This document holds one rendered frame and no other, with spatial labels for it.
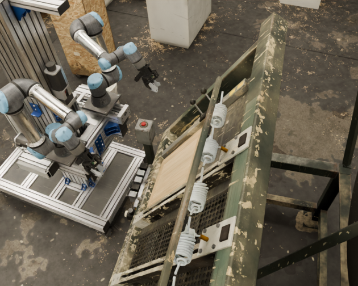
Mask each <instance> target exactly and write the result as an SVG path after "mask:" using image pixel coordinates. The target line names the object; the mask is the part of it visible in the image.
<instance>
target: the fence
mask: <svg viewBox="0 0 358 286"><path fill-rule="evenodd" d="M242 82H243V84H242V85H241V86H240V87H239V88H238V85H239V84H241V83H242ZM249 83H250V81H249V80H247V79H243V80H242V81H241V82H240V83H239V84H238V85H237V86H236V87H235V88H233V89H235V92H233V93H232V94H231V95H230V92H231V91H232V90H233V89H232V90H231V91H230V92H229V93H228V94H227V95H226V96H225V97H224V98H223V99H222V104H224V105H225V106H226V107H228V106H229V105H231V104H232V103H233V102H234V101H236V100H237V99H238V98H239V97H240V96H242V95H243V94H244V93H245V92H246V91H247V90H248V88H249ZM204 120H205V118H204V119H203V120H202V121H201V122H199V120H198V121H196V122H195V123H194V124H193V125H192V126H191V127H190V128H189V129H188V130H186V131H185V132H184V133H183V134H182V135H181V136H180V137H179V138H178V139H176V140H175V141H174V142H173V143H172V144H170V145H169V146H168V147H167V148H166V149H165V150H164V151H163V153H162V157H163V158H166V157H167V156H169V155H170V154H171V153H172V152H174V151H175V150H176V149H177V148H178V147H179V146H181V145H182V144H183V143H184V142H185V141H186V140H188V139H189V138H190V137H191V136H192V135H193V134H195V133H196V132H197V131H198V130H200V129H201V128H202V127H203V124H204Z"/></svg>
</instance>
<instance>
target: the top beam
mask: <svg viewBox="0 0 358 286"><path fill-rule="evenodd" d="M287 30H288V22H287V21H286V20H285V19H283V18H282V17H280V16H279V15H278V14H276V13H275V12H273V13H272V14H271V15H270V16H269V17H268V18H267V19H266V20H265V21H264V22H263V23H262V24H261V28H260V33H259V39H258V42H257V48H256V53H255V59H254V62H253V68H252V74H251V79H250V83H249V88H248V94H247V99H246V103H245V108H244V113H243V119H242V124H241V128H240V133H239V134H241V133H242V132H243V131H244V130H246V129H247V128H249V127H250V126H252V132H251V138H250V142H249V147H248V148H246V150H243V151H242V152H241V153H239V154H237V155H236V156H235V159H234V164H233V168H232V173H231V179H230V184H229V188H228V193H227V199H226V204H225V208H224V213H223V218H222V221H224V220H226V219H228V218H231V217H234V216H236V224H235V230H234V236H233V240H232V246H231V247H228V248H225V249H222V250H218V251H216V253H215V259H214V264H213V270H212V273H211V279H210V284H209V286H256V280H257V270H258V265H259V256H260V247H261V239H262V233H263V224H264V215H265V206H266V201H267V192H268V183H269V174H270V165H271V160H272V150H273V141H274V133H275V127H276V119H277V109H278V100H279V95H280V86H281V77H282V68H283V63H284V54H285V45H286V36H287Z"/></svg>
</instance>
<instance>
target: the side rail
mask: <svg viewBox="0 0 358 286"><path fill-rule="evenodd" d="M257 42H258V41H257ZM257 42H255V43H254V45H253V46H251V47H250V48H249V50H247V51H246V52H245V54H243V55H242V56H241V57H240V58H239V59H238V60H237V61H236V62H235V63H234V64H233V65H232V66H231V67H230V68H229V69H228V70H227V71H226V72H225V73H224V74H223V75H222V76H221V77H222V83H221V86H220V89H219V94H218V97H217V101H218V100H219V99H221V94H222V91H223V98H224V97H225V96H226V95H227V94H228V93H229V92H230V91H231V90H232V89H233V88H235V87H236V86H237V85H238V84H239V83H240V82H241V81H242V80H243V79H248V78H249V77H250V76H251V74H252V68H253V62H254V59H255V53H256V48H257ZM214 85H215V83H213V84H212V85H211V86H210V87H209V88H208V89H207V93H206V94H207V95H208V96H209V98H211V95H212V93H213V89H214ZM209 103H210V101H209V99H208V98H207V96H206V95H205V94H204V95H203V94H202V95H201V96H200V97H199V98H198V99H197V100H196V103H195V104H196V105H197V107H198V108H199V109H200V110H201V112H202V113H204V112H205V111H207V109H208V107H209ZM199 117H201V113H200V112H199V111H198V110H197V108H196V107H195V105H191V106H190V107H189V108H188V109H187V110H186V111H185V112H184V113H183V114H182V115H181V116H180V117H179V118H178V119H177V120H176V121H175V122H174V123H173V124H172V125H171V126H170V130H169V131H171V132H173V133H174V134H176V135H178V136H181V135H182V134H183V133H184V132H185V131H186V130H188V129H189V128H190V127H191V126H192V125H193V124H194V122H195V121H196V120H197V119H198V118H199Z"/></svg>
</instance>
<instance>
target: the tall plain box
mask: <svg viewBox="0 0 358 286"><path fill-rule="evenodd" d="M146 3H147V11H148V19H149V27H150V32H151V38H152V39H154V41H155V42H159V43H164V44H169V45H174V46H177V47H182V48H187V49H188V48H189V47H190V45H191V43H192V42H193V40H194V39H195V37H196V35H197V34H198V32H199V31H200V29H201V28H202V26H203V24H204V23H205V21H206V19H207V18H208V17H209V14H210V13H211V0H146Z"/></svg>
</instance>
